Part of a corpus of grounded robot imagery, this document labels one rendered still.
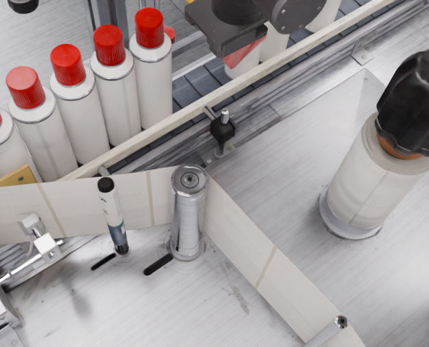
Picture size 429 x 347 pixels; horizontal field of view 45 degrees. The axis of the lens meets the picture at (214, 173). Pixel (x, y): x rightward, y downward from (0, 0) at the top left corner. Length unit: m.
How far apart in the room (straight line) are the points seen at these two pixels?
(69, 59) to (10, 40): 0.40
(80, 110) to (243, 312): 0.31
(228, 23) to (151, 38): 0.10
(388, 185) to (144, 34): 0.32
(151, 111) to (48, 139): 0.16
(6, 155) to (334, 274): 0.43
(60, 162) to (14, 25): 0.38
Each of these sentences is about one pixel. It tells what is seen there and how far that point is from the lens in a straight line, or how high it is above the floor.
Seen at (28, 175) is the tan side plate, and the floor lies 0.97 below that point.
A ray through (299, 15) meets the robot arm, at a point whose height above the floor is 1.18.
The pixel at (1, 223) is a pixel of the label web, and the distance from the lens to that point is 0.62.
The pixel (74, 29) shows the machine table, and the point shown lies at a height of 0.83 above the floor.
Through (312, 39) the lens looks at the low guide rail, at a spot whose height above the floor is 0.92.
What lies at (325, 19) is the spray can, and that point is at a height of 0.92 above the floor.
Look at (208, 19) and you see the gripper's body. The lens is 0.59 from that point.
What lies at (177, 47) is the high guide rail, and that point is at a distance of 0.76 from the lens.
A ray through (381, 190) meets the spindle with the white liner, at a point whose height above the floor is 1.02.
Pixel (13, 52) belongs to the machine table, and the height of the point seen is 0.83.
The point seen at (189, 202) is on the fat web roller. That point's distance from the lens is 0.52.
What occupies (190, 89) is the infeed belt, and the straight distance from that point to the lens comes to 0.81.
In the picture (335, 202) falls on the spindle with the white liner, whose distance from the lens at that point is 0.68.
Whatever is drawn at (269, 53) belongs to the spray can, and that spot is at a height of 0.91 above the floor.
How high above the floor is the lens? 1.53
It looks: 62 degrees down
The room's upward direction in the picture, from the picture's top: 8 degrees clockwise
